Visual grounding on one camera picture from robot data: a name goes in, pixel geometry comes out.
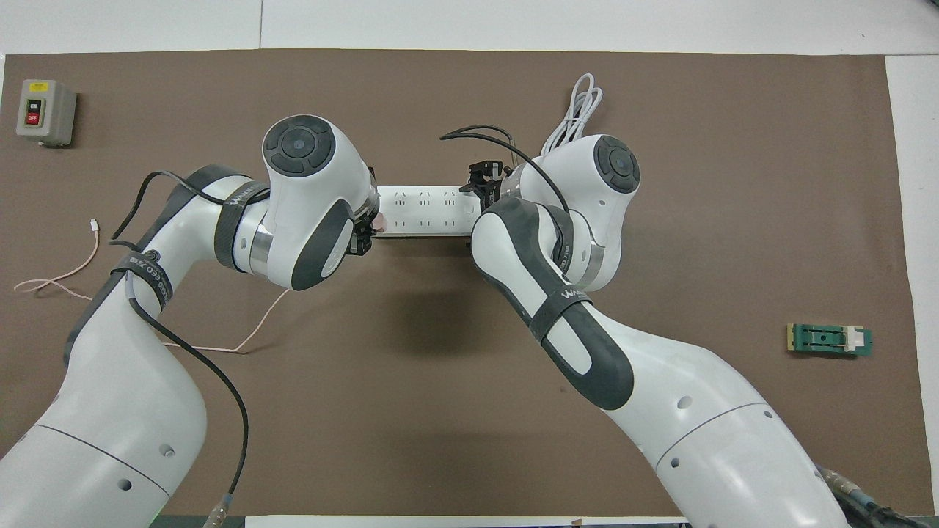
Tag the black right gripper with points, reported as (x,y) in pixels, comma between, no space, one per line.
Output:
(495,187)

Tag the white power strip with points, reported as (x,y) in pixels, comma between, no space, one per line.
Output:
(425,213)

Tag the pink charger plug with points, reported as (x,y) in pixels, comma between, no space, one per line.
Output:
(380,219)

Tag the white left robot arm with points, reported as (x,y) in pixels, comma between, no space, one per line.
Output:
(117,411)

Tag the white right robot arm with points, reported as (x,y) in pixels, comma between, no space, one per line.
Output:
(697,411)

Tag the brown table mat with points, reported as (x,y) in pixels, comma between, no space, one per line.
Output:
(440,411)

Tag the grey push-button switch box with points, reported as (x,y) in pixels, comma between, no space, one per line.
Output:
(44,110)

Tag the green knife switch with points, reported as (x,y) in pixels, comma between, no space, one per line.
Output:
(825,341)

